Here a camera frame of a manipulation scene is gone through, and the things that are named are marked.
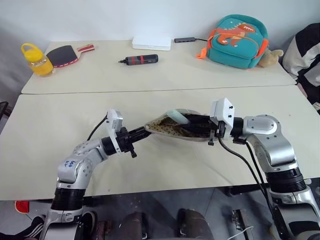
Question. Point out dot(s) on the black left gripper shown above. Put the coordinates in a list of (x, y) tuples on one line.
[(123, 140)]

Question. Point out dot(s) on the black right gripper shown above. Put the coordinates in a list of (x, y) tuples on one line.
[(220, 130)]

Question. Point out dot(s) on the light teal eraser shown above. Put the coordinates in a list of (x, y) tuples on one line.
[(178, 116)]

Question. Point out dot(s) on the grey checked fabric pouch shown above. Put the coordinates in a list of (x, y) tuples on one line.
[(162, 128)]

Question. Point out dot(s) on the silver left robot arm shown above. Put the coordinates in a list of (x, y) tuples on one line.
[(77, 162)]

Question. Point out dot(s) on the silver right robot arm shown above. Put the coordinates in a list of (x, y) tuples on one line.
[(272, 147)]

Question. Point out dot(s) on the black red marker pen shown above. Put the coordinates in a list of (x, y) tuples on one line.
[(142, 59)]

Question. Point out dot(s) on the grey USB hub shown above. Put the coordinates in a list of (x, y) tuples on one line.
[(184, 39)]

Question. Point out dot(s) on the teal dinosaur backpack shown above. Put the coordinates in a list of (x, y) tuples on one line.
[(235, 41)]

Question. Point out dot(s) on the white flat box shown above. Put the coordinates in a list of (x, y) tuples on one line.
[(152, 43)]

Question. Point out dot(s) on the dark rounded shape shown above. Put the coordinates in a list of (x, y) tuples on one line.
[(136, 226), (195, 223)]

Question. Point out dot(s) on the beige plush toy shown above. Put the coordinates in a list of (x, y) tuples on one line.
[(270, 58)]

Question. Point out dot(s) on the rusty brown metal block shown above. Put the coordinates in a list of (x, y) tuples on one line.
[(103, 230)]

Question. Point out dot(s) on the black red table tennis paddle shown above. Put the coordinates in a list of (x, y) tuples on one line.
[(62, 55)]

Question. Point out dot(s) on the yellow lidded plastic jar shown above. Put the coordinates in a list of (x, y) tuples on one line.
[(40, 62)]

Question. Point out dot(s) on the person in black white jacket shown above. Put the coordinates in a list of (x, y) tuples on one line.
[(303, 55)]

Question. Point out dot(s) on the red round object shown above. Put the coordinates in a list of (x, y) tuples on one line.
[(22, 206)]

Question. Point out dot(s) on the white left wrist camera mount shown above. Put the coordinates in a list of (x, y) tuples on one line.
[(114, 122)]

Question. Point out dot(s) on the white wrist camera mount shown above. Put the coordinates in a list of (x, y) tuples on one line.
[(114, 122), (225, 110)]

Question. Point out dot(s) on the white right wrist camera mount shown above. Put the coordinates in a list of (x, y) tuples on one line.
[(225, 110)]

